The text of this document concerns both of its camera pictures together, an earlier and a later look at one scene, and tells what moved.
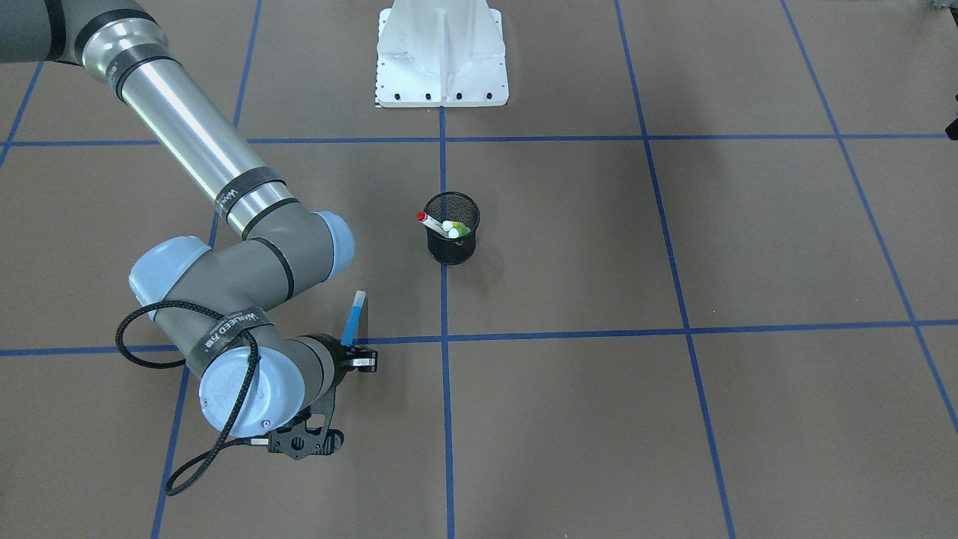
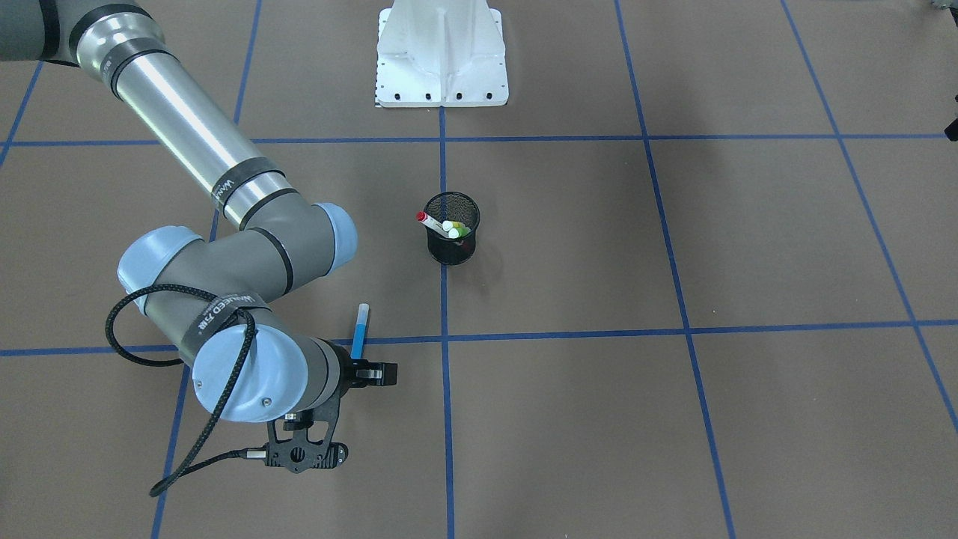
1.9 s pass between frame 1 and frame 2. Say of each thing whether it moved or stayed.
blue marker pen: moved
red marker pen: stayed
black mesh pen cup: stayed
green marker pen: stayed
